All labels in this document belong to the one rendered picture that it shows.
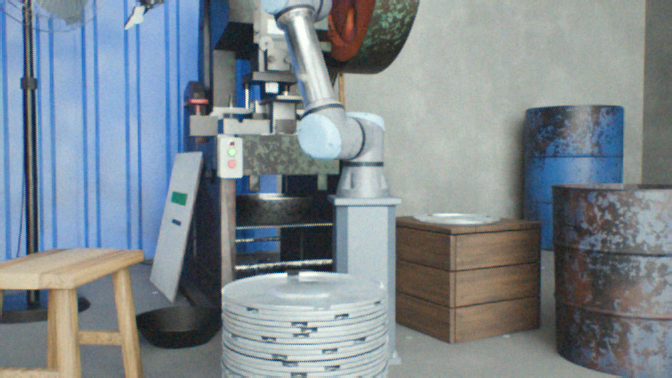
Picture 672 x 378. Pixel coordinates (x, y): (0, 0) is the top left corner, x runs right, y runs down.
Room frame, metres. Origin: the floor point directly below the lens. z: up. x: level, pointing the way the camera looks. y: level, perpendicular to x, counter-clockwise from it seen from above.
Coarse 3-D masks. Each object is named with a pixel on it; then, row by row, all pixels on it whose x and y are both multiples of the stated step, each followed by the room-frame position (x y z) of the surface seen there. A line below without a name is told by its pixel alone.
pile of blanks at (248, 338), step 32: (224, 320) 1.02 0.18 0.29; (256, 320) 0.96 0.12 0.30; (288, 320) 0.94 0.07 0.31; (320, 320) 0.94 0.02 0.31; (352, 320) 0.96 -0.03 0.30; (384, 320) 1.03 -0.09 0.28; (224, 352) 1.03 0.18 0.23; (256, 352) 0.96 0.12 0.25; (288, 352) 0.94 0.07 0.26; (320, 352) 0.94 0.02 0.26; (352, 352) 0.96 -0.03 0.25; (384, 352) 1.03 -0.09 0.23
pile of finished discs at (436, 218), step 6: (414, 216) 2.14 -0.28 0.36; (420, 216) 2.19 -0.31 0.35; (426, 216) 2.20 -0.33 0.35; (432, 216) 2.22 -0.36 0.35; (438, 216) 2.21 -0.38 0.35; (444, 216) 2.14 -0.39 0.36; (450, 216) 2.14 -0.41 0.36; (456, 216) 2.14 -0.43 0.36; (462, 216) 2.14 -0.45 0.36; (468, 216) 2.21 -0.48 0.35; (474, 216) 2.20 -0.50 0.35; (480, 216) 2.19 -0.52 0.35; (492, 216) 2.15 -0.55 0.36; (432, 222) 1.99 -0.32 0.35; (438, 222) 1.98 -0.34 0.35; (444, 222) 1.97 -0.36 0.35; (450, 222) 1.96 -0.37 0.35; (456, 222) 1.96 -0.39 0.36; (462, 222) 1.95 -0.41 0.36; (468, 222) 1.95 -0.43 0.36; (474, 222) 1.96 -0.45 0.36; (480, 222) 1.96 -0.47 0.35; (486, 222) 1.99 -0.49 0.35; (492, 222) 1.99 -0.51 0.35
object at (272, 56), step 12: (264, 12) 2.38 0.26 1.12; (264, 24) 2.38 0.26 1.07; (264, 36) 2.38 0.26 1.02; (276, 36) 2.40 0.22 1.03; (252, 48) 2.46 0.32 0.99; (264, 48) 2.37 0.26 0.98; (276, 48) 2.40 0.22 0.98; (252, 60) 2.45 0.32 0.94; (264, 60) 2.38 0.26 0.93; (276, 60) 2.37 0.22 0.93; (288, 60) 2.37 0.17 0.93; (276, 72) 2.40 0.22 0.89; (288, 72) 2.42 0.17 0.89
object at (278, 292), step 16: (304, 272) 1.23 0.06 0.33; (224, 288) 1.08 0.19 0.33; (240, 288) 1.10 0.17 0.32; (256, 288) 1.10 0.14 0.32; (272, 288) 1.07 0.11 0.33; (288, 288) 1.07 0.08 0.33; (304, 288) 1.07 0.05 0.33; (320, 288) 1.07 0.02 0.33; (336, 288) 1.07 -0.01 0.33; (352, 288) 1.10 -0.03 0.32; (368, 288) 1.10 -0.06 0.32; (384, 288) 1.10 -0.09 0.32; (240, 304) 0.98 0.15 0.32; (256, 304) 0.96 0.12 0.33; (272, 304) 0.98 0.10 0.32; (288, 304) 0.98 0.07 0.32; (304, 304) 0.98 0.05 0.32; (320, 304) 0.98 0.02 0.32; (336, 304) 0.98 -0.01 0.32; (352, 304) 0.96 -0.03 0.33; (368, 304) 0.99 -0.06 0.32
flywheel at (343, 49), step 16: (336, 0) 2.80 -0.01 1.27; (352, 0) 2.64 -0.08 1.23; (368, 0) 2.49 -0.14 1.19; (336, 16) 2.80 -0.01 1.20; (352, 16) 2.69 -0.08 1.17; (368, 16) 2.41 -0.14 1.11; (336, 32) 2.80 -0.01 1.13; (352, 32) 2.64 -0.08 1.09; (336, 48) 2.71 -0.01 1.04; (352, 48) 2.55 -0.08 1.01
